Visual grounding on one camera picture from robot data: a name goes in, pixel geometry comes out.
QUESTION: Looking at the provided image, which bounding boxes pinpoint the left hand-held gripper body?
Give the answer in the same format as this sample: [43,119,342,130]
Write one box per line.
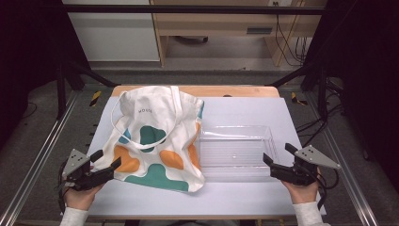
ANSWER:
[60,148,106,192]

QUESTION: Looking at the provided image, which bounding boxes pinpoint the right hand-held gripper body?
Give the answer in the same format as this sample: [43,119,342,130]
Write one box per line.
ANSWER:
[270,144,342,186]

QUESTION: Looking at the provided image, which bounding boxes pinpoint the clear plastic container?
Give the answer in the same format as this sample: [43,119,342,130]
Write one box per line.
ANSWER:
[198,124,280,183]

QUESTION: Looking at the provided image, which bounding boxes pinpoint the white tote bag coloured blobs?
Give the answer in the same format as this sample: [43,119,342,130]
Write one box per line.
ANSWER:
[92,85,206,193]

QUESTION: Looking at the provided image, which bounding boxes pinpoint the person's right hand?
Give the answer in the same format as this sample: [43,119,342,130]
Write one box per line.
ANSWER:
[280,179,323,205]

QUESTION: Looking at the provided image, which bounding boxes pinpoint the person's left hand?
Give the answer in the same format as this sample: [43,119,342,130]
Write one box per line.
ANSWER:
[62,184,106,211]

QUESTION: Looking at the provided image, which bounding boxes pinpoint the yellow black tape strip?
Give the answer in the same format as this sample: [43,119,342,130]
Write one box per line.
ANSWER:
[89,90,104,108]
[290,91,309,106]

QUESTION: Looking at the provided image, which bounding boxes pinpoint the white table mat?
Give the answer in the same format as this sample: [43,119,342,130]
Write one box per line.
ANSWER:
[86,96,327,218]

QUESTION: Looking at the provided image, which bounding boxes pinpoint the black metal stand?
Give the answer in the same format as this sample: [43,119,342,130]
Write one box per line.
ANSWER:
[56,59,120,121]
[266,59,329,122]

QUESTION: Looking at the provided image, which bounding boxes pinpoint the black curtain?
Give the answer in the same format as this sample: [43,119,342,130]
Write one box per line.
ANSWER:
[301,0,399,191]
[0,0,92,150]

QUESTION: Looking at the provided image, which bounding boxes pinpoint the white cabinet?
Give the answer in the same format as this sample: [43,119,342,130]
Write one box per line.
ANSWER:
[61,0,161,62]

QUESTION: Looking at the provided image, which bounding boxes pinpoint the light wooden desk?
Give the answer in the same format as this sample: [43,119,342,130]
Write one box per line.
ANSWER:
[150,0,328,68]

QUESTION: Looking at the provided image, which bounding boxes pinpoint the left hand-held gripper cable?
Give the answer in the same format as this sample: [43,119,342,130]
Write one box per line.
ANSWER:
[56,161,69,215]

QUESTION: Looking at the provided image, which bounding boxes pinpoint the hand-held gripper cable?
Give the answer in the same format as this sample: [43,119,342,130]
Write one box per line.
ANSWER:
[56,161,69,215]
[315,169,341,211]

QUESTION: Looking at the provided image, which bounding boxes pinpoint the black floor cables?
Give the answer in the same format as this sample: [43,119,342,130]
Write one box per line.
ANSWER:
[295,77,346,148]

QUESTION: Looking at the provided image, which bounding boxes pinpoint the right hand-held gripper cable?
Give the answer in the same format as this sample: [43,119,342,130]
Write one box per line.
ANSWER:
[315,169,341,211]

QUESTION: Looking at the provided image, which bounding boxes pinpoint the aluminium rail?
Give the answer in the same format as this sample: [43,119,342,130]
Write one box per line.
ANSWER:
[304,92,381,226]
[0,90,80,226]

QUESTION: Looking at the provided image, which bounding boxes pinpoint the black hanging cables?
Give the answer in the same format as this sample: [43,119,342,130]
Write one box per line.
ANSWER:
[273,1,310,67]

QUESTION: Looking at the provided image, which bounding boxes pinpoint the grey-blue desk handle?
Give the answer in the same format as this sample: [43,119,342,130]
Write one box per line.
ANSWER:
[246,27,273,36]

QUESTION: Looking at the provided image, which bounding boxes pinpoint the black frame crossbar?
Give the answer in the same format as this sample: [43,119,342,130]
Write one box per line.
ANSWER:
[61,4,326,16]

